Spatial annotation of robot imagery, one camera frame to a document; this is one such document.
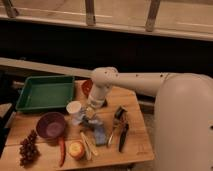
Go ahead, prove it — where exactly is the light blue towel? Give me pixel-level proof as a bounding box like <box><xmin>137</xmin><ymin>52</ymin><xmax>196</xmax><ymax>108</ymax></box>
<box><xmin>81</xmin><ymin>116</ymin><xmax>103</xmax><ymax>131</ymax></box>

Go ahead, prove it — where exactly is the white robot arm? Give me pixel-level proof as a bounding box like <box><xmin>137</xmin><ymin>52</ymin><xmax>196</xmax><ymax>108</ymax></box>
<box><xmin>88</xmin><ymin>67</ymin><xmax>213</xmax><ymax>171</ymax></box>

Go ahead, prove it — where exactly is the white plastic cup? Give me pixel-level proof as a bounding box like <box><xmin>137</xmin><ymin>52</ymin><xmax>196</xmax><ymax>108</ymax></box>
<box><xmin>66</xmin><ymin>101</ymin><xmax>83</xmax><ymax>125</ymax></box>

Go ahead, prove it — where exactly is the dark brown block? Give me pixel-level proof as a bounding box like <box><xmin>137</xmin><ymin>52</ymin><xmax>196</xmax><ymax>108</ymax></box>
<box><xmin>102</xmin><ymin>99</ymin><xmax>108</xmax><ymax>107</ymax></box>

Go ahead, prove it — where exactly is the wooden cutting board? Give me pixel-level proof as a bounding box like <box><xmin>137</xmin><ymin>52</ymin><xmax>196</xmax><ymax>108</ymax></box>
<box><xmin>0</xmin><ymin>87</ymin><xmax>154</xmax><ymax>171</ymax></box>

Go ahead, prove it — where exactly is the blue sponge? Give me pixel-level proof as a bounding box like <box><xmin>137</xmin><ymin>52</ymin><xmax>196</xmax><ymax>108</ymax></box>
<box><xmin>94</xmin><ymin>127</ymin><xmax>107</xmax><ymax>146</ymax></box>

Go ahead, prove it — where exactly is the red orange bowl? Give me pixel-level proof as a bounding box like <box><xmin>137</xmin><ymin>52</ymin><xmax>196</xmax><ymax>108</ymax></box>
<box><xmin>81</xmin><ymin>79</ymin><xmax>93</xmax><ymax>97</ymax></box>

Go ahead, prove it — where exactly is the silver metal utensil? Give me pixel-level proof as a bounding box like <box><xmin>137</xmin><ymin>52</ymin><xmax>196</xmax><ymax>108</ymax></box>
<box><xmin>106</xmin><ymin>119</ymin><xmax>120</xmax><ymax>148</ymax></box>

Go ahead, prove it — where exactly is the beige wooden utensil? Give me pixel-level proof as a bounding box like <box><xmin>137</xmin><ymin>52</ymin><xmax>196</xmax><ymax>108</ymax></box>
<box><xmin>80</xmin><ymin>131</ymin><xmax>98</xmax><ymax>160</ymax></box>

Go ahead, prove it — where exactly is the purple bowl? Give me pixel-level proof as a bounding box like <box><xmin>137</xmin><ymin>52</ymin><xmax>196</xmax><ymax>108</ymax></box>
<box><xmin>36</xmin><ymin>112</ymin><xmax>66</xmax><ymax>140</ymax></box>

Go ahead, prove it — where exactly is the red yellow apple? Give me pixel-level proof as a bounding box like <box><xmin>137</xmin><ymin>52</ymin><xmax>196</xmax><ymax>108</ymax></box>
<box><xmin>68</xmin><ymin>141</ymin><xmax>85</xmax><ymax>160</ymax></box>

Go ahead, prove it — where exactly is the red chili pepper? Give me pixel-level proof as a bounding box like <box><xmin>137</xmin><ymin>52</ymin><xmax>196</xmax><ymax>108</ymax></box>
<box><xmin>58</xmin><ymin>137</ymin><xmax>66</xmax><ymax>167</ymax></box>

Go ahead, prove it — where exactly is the green plastic tray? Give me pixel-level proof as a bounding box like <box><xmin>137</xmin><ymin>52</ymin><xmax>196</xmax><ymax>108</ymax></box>
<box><xmin>16</xmin><ymin>75</ymin><xmax>75</xmax><ymax>113</ymax></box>

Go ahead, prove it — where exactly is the dark grape bunch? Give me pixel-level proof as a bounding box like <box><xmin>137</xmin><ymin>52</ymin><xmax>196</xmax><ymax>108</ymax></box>
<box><xmin>19</xmin><ymin>130</ymin><xmax>39</xmax><ymax>167</ymax></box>

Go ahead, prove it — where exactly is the black handled knife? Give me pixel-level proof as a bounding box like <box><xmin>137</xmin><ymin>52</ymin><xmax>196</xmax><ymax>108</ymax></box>
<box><xmin>119</xmin><ymin>123</ymin><xmax>129</xmax><ymax>152</ymax></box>

